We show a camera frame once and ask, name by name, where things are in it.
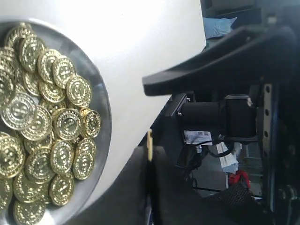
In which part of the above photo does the round steel plate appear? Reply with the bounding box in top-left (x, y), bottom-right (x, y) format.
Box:
top-left (0, 18), bottom-right (113, 225)

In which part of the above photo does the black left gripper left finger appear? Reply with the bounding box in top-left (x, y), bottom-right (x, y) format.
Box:
top-left (68, 147), bottom-right (270, 225)

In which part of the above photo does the gold coin edge-on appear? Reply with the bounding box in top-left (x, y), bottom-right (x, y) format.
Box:
top-left (147, 129), bottom-right (153, 162)

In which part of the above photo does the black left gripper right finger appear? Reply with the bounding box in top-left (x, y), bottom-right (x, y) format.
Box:
top-left (142, 26), bottom-right (299, 96)

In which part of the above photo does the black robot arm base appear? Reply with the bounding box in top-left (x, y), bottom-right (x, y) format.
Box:
top-left (150, 84), bottom-right (272, 169)

